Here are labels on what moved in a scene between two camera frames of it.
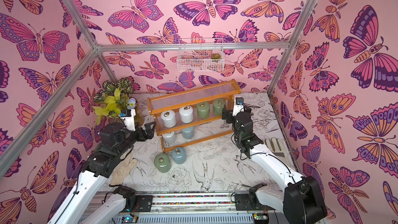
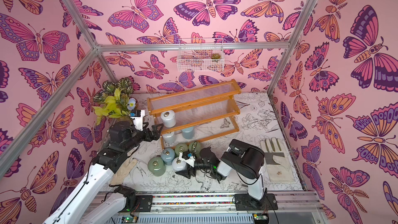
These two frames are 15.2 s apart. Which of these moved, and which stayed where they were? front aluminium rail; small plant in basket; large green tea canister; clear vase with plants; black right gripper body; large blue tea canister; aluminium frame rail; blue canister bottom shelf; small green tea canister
Moved: small green tea canister; large green tea canister; black right gripper body; large blue tea canister
Stayed: front aluminium rail; small plant in basket; aluminium frame rail; blue canister bottom shelf; clear vase with plants
